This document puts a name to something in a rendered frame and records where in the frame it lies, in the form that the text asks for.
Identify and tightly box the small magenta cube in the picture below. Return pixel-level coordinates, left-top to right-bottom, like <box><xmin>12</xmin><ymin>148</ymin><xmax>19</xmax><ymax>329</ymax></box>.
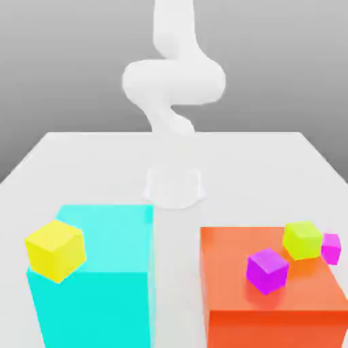
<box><xmin>321</xmin><ymin>232</ymin><xmax>343</xmax><ymax>266</ymax></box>
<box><xmin>245</xmin><ymin>247</ymin><xmax>290</xmax><ymax>296</ymax></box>

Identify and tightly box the small yellow cube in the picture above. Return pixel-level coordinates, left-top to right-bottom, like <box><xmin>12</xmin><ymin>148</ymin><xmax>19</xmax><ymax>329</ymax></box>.
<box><xmin>24</xmin><ymin>219</ymin><xmax>87</xmax><ymax>284</ymax></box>

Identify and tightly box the small lime cube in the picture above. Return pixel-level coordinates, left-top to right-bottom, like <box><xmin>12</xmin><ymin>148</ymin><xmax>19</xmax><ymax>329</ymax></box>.
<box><xmin>282</xmin><ymin>220</ymin><xmax>324</xmax><ymax>261</ymax></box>

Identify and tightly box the large orange box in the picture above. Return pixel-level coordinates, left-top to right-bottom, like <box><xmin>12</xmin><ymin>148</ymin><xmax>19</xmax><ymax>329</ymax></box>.
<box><xmin>200</xmin><ymin>226</ymin><xmax>348</xmax><ymax>348</ymax></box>

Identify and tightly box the large cyan box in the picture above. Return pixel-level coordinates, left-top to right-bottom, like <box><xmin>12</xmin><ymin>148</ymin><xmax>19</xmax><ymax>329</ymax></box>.
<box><xmin>26</xmin><ymin>204</ymin><xmax>155</xmax><ymax>348</ymax></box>

